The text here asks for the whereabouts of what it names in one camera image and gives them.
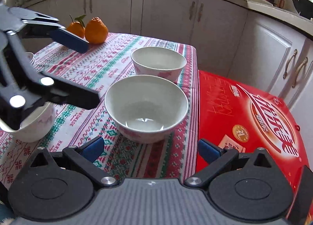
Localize white floral bowl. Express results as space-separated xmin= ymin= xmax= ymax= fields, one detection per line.
xmin=104 ymin=75 xmax=189 ymax=144
xmin=1 ymin=102 xmax=56 ymax=143
xmin=131 ymin=47 xmax=187 ymax=82

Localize white kitchen cabinets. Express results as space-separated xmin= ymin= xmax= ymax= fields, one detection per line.
xmin=23 ymin=0 xmax=312 ymax=143

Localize patterned tablecloth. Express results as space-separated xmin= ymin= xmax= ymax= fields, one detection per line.
xmin=1 ymin=33 xmax=199 ymax=187

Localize red box beside table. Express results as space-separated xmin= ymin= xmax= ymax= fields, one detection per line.
xmin=199 ymin=71 xmax=312 ymax=224

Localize orange with leaf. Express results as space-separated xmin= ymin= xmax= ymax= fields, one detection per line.
xmin=66 ymin=14 xmax=86 ymax=39

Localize orange without leaf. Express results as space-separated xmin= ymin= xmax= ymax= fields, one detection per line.
xmin=85 ymin=17 xmax=109 ymax=45

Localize black wok pan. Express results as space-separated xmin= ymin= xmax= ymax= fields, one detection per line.
xmin=292 ymin=0 xmax=313 ymax=20

